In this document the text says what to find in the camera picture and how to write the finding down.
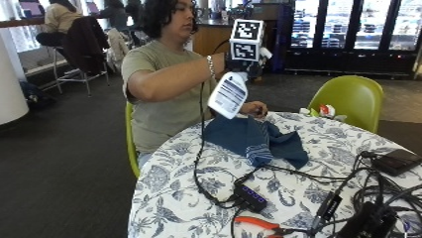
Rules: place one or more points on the metal bar stool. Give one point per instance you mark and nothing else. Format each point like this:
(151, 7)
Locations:
(82, 77)

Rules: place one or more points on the white round pillar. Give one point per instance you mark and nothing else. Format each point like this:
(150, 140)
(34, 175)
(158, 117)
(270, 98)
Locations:
(11, 79)

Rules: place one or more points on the glass door display fridge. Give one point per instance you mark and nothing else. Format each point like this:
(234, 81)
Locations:
(352, 33)

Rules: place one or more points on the dark backpack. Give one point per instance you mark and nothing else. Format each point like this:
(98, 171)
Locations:
(37, 94)

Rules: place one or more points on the wooden counter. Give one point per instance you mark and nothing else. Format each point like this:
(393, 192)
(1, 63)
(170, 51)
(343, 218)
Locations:
(214, 37)

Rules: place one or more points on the white cube with black markers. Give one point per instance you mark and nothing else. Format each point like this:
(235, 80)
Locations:
(247, 39)

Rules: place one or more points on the dark jacket on stool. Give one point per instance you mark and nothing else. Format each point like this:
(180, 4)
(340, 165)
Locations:
(85, 44)

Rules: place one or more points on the beige coat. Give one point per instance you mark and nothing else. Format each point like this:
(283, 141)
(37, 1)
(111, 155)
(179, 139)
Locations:
(116, 48)

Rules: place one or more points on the small red white toy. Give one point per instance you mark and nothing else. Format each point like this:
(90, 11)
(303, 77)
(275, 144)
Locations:
(328, 110)

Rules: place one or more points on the blue floral tablecloth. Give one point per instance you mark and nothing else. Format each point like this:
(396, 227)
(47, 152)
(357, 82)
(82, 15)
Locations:
(211, 205)

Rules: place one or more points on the flat black device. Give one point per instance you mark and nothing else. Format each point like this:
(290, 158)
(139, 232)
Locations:
(397, 161)

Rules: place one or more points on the blue striped cloth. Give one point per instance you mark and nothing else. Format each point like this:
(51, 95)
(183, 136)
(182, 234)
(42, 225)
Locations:
(258, 140)

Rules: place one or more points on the laptop screen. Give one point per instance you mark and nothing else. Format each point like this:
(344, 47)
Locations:
(31, 8)

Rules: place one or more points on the green chair under person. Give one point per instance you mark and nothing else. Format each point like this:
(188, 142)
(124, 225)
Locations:
(131, 145)

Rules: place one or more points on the black camera box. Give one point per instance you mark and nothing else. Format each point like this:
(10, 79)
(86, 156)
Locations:
(368, 220)

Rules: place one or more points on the white spray bottle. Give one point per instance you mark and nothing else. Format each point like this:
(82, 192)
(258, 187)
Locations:
(228, 95)

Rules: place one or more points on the black usb hub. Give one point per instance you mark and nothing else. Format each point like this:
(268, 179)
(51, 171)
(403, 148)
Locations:
(250, 197)

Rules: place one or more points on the the person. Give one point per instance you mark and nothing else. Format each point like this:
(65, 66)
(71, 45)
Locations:
(163, 109)

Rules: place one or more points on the empty green shell chair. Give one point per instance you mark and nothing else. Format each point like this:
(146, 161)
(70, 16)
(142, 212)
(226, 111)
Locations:
(349, 99)

